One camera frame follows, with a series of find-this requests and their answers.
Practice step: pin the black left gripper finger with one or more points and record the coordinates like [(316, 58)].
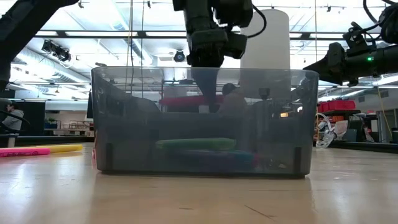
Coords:
[(206, 56)]

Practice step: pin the red thick marker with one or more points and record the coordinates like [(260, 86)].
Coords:
[(180, 101)]

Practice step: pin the green thin marker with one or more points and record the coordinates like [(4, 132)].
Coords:
[(196, 143)]

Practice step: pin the purple thin marker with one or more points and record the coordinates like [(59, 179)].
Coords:
[(199, 160)]

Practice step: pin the pink highlighter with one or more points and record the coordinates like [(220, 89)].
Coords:
[(94, 154), (25, 152)]

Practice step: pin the yellow highlighter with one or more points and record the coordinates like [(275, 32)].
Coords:
[(65, 148)]

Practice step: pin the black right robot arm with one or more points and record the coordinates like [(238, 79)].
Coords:
[(391, 28)]

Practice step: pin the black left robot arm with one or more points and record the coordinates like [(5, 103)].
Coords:
[(25, 25)]

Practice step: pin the red storage bins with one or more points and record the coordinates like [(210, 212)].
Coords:
[(337, 105)]

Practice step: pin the person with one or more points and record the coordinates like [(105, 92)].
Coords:
[(12, 121), (234, 102)]

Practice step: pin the white lamp with wooden base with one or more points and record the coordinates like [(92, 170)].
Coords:
[(270, 46)]

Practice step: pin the dark smoky transparent bin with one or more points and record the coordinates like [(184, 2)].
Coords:
[(124, 140)]

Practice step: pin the black studio light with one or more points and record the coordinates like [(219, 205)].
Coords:
[(57, 51)]

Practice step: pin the black overhead camera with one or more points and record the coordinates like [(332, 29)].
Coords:
[(179, 56)]

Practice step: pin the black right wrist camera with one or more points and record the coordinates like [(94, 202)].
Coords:
[(356, 37)]

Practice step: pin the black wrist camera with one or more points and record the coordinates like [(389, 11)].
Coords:
[(356, 37), (238, 46)]

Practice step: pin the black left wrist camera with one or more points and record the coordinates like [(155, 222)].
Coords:
[(238, 46)]

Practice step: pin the black overhead frame beam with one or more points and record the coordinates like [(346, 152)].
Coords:
[(141, 34)]

